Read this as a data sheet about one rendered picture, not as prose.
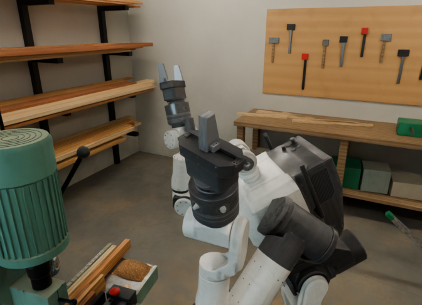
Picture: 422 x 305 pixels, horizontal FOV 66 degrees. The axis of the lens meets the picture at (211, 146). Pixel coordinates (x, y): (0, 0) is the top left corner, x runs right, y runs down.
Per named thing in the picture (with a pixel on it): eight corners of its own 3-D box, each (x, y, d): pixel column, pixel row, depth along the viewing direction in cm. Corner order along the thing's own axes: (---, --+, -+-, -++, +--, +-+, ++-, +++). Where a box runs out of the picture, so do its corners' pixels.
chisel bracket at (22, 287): (52, 322, 89) (47, 299, 86) (13, 309, 94) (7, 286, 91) (71, 302, 96) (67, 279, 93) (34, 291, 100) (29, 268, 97)
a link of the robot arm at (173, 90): (191, 79, 119) (197, 112, 121) (169, 85, 123) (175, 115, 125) (174, 78, 108) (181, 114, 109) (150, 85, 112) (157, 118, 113)
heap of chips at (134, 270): (141, 282, 115) (140, 275, 114) (111, 273, 119) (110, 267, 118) (152, 266, 123) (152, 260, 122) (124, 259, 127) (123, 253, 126)
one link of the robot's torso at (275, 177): (317, 196, 123) (285, 117, 110) (377, 253, 92) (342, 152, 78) (248, 233, 123) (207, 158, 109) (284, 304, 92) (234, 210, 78)
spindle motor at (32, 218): (33, 278, 76) (5, 154, 66) (-22, 262, 82) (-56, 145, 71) (83, 235, 92) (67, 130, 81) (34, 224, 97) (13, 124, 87)
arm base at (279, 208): (299, 256, 85) (324, 221, 85) (318, 278, 72) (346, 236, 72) (252, 225, 84) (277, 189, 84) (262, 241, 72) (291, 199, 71)
